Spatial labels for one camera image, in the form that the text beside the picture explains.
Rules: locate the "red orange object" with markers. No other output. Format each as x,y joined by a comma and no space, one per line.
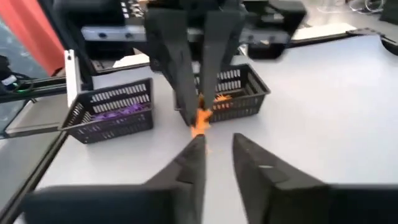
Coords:
28,31

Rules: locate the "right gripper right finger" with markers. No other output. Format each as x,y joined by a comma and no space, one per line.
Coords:
311,205

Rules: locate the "black diagonal frame strut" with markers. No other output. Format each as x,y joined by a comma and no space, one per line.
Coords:
71,53

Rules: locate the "black aluminium table frame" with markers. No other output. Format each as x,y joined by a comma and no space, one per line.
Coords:
29,183

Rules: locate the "purple plastic spider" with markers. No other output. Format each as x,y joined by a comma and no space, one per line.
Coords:
104,116
133,109

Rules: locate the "orange plastic spider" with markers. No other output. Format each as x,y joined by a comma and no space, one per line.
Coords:
202,119
223,98

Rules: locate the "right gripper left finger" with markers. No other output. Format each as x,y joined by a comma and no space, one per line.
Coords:
109,205

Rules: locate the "white metal bracket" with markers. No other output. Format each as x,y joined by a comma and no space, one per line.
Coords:
70,77

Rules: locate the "black plastic slotted basket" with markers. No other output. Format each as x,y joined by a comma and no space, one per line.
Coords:
109,132
245,102

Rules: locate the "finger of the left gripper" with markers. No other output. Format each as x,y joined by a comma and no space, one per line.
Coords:
174,62
217,46

